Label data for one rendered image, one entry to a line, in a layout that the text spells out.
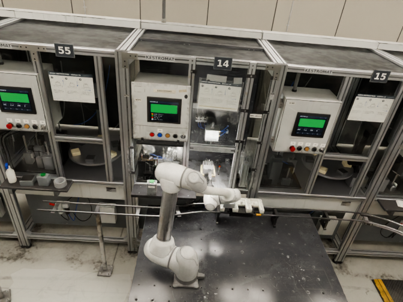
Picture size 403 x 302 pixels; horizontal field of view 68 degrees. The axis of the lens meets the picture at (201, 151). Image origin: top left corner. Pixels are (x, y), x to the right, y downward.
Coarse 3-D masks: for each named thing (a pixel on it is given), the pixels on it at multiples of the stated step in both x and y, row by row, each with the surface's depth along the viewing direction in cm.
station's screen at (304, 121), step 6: (300, 120) 225; (306, 120) 225; (312, 120) 225; (318, 120) 225; (324, 120) 225; (300, 126) 227; (306, 126) 227; (312, 126) 227; (318, 126) 227; (300, 132) 230; (306, 132) 230; (312, 132) 230; (318, 132) 230
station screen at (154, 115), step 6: (150, 102) 216; (156, 102) 216; (162, 102) 216; (168, 102) 216; (174, 102) 216; (150, 108) 219; (150, 114) 221; (156, 114) 221; (162, 114) 221; (168, 114) 221; (174, 114) 222; (156, 120) 224; (162, 120) 224; (168, 120) 224; (174, 120) 224
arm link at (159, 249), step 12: (156, 168) 188; (168, 168) 184; (180, 168) 184; (168, 180) 184; (180, 180) 181; (168, 192) 188; (168, 204) 192; (168, 216) 195; (168, 228) 199; (156, 240) 203; (168, 240) 203; (144, 252) 210; (156, 252) 203; (168, 252) 202; (168, 264) 202
